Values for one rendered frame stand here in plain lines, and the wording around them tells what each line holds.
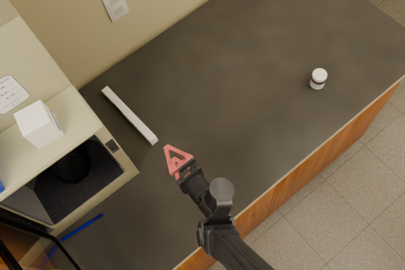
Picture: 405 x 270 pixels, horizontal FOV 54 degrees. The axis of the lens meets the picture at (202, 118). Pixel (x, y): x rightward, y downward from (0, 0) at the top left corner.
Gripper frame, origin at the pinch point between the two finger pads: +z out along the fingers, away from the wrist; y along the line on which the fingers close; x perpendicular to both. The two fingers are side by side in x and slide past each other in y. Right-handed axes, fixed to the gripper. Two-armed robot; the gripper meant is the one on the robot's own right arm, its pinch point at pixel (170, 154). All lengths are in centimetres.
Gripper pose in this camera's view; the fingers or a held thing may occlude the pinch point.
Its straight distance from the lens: 102.8
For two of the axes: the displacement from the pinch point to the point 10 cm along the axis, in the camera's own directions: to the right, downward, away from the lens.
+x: -7.8, 6.0, -1.7
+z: -6.2, -6.9, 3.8
